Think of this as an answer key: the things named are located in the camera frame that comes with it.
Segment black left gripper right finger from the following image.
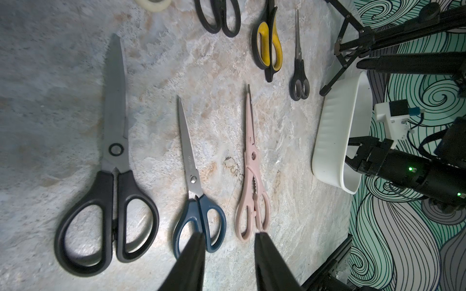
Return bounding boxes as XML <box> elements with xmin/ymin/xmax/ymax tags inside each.
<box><xmin>254</xmin><ymin>232</ymin><xmax>302</xmax><ymax>291</ymax></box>

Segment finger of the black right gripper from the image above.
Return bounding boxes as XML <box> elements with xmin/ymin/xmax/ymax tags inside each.
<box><xmin>345</xmin><ymin>136</ymin><xmax>379</xmax><ymax>171</ymax></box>

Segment white plastic storage box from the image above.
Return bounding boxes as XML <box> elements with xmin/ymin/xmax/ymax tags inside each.
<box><xmin>311</xmin><ymin>72</ymin><xmax>373</xmax><ymax>195</ymax></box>

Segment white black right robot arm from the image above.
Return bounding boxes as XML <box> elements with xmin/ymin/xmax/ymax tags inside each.
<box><xmin>345</xmin><ymin>117</ymin><xmax>466</xmax><ymax>207</ymax></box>

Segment dark blue handled scissors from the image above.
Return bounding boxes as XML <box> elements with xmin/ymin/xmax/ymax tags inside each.
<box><xmin>172</xmin><ymin>97</ymin><xmax>226</xmax><ymax>258</ymax></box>

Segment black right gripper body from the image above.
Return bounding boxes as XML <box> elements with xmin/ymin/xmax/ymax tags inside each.
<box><xmin>357</xmin><ymin>139</ymin><xmax>466</xmax><ymax>207</ymax></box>

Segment pink bladed scissors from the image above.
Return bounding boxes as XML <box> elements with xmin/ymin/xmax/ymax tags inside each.
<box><xmin>235</xmin><ymin>85</ymin><xmax>271</xmax><ymax>242</ymax></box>

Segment cream handled kitchen scissors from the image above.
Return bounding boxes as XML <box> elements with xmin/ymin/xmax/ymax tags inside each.
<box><xmin>135</xmin><ymin>0</ymin><xmax>172</xmax><ymax>12</ymax></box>

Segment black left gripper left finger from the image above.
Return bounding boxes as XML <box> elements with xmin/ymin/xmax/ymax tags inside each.
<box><xmin>159</xmin><ymin>232</ymin><xmax>206</xmax><ymax>291</ymax></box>

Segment large black handled scissors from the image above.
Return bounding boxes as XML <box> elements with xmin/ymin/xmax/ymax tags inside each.
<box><xmin>54</xmin><ymin>34</ymin><xmax>160</xmax><ymax>277</ymax></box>

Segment small black scissors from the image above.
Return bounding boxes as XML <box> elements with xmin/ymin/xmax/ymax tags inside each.
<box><xmin>194</xmin><ymin>0</ymin><xmax>241</xmax><ymax>38</ymax></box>

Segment yellow black handled scissors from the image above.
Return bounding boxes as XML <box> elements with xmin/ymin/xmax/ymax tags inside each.
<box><xmin>251</xmin><ymin>0</ymin><xmax>283</xmax><ymax>82</ymax></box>

